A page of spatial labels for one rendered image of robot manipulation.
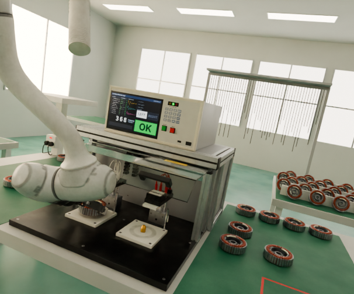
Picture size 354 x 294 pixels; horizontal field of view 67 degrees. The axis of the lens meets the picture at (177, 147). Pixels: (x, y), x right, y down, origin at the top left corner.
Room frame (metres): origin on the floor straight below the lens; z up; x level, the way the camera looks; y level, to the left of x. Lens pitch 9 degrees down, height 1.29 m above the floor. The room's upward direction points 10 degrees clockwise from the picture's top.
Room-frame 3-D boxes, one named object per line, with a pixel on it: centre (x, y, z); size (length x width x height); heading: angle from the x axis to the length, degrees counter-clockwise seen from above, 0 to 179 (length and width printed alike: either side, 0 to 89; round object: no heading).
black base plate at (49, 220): (1.04, 0.18, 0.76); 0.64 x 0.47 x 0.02; 71
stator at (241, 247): (1.04, -0.30, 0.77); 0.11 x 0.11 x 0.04
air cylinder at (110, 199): (1.20, 0.26, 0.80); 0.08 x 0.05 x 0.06; 71
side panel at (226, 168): (1.30, -0.25, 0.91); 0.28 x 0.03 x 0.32; 161
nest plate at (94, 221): (1.07, 0.30, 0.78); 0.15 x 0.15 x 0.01; 71
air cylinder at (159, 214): (1.12, 0.03, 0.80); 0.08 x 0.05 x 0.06; 71
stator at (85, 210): (1.07, 0.30, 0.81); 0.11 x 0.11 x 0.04
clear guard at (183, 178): (0.97, 0.00, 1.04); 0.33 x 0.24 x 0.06; 161
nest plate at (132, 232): (0.99, 0.07, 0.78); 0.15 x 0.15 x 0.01; 71
